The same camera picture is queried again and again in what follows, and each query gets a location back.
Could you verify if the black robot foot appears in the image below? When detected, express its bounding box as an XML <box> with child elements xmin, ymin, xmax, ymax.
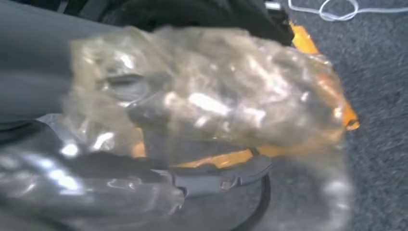
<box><xmin>57</xmin><ymin>0</ymin><xmax>294</xmax><ymax>45</ymax></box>

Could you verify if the clear plastic hand cover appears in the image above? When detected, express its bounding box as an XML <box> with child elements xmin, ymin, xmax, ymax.
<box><xmin>0</xmin><ymin>25</ymin><xmax>355</xmax><ymax>231</ymax></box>

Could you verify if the yellow floor tape mark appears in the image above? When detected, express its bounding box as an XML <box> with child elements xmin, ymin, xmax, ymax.
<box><xmin>132</xmin><ymin>20</ymin><xmax>361</xmax><ymax>169</ymax></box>

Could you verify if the white floor cable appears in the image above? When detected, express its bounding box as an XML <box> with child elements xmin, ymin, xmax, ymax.
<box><xmin>288</xmin><ymin>0</ymin><xmax>408</xmax><ymax>22</ymax></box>

